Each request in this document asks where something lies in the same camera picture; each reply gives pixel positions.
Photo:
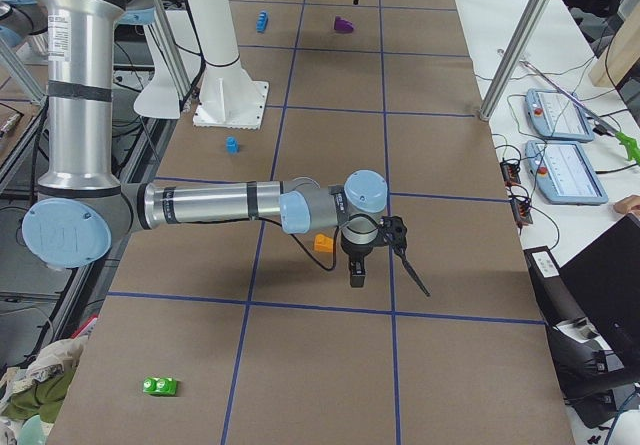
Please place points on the purple trapezoid block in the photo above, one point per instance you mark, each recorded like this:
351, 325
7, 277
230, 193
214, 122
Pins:
342, 25

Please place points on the orange trapezoid block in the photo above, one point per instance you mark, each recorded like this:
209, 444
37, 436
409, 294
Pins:
323, 243

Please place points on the long blue block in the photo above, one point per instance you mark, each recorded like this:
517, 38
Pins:
262, 21

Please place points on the lower teach pendant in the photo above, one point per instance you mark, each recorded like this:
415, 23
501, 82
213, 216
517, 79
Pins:
563, 174

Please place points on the teach pendant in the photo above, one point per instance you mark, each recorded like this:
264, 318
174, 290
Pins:
563, 174
553, 116

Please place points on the small blue block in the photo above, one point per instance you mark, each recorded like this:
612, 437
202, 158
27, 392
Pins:
232, 145

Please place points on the upper teach pendant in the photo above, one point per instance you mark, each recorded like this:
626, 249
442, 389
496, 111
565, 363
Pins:
553, 116

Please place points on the black laptop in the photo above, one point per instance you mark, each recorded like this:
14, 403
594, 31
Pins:
604, 281

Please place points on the reacher grabber tool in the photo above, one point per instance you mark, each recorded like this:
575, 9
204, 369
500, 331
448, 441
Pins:
624, 140

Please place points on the green block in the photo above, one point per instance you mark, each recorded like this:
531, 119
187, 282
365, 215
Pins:
160, 386

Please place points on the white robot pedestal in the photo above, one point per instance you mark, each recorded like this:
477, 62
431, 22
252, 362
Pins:
228, 96

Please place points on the aluminium frame post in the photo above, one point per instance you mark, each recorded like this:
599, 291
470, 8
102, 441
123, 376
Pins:
527, 24

